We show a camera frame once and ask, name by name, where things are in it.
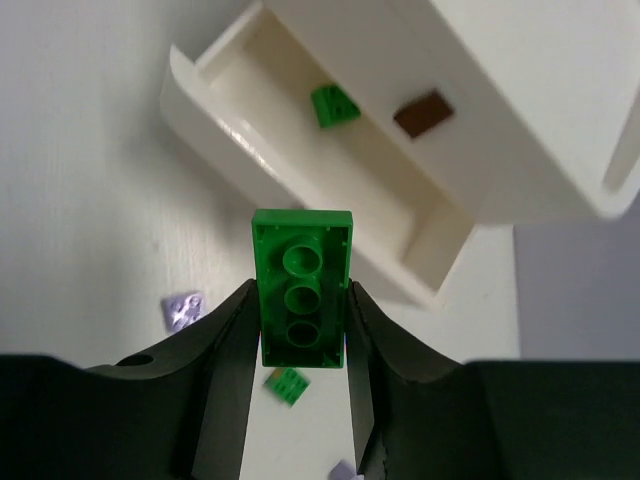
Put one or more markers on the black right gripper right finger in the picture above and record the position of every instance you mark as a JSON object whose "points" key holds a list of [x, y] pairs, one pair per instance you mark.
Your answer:
{"points": [[417, 414]]}

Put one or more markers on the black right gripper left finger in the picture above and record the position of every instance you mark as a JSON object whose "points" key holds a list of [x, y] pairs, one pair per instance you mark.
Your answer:
{"points": [[176, 410]]}

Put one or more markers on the purple lego brick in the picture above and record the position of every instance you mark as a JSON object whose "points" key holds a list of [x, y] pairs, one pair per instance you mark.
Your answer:
{"points": [[343, 470]]}

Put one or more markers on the green three-hole lego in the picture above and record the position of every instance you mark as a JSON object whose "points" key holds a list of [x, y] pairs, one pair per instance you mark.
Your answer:
{"points": [[302, 263]]}

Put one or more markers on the small green lego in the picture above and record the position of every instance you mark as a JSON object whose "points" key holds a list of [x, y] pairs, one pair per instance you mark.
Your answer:
{"points": [[333, 106]]}

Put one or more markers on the white three-drawer cabinet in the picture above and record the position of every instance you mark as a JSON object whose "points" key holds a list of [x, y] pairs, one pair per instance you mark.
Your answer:
{"points": [[546, 95]]}

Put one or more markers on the purple lego with studs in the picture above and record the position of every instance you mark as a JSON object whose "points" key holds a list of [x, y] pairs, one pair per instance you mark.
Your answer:
{"points": [[182, 310]]}

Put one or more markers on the green lego with orange sticker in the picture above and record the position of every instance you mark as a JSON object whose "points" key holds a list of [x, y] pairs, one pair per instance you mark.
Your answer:
{"points": [[287, 384]]}

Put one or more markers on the brown top drawer handle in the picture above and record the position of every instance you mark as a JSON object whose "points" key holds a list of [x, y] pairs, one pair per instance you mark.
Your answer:
{"points": [[423, 114]]}

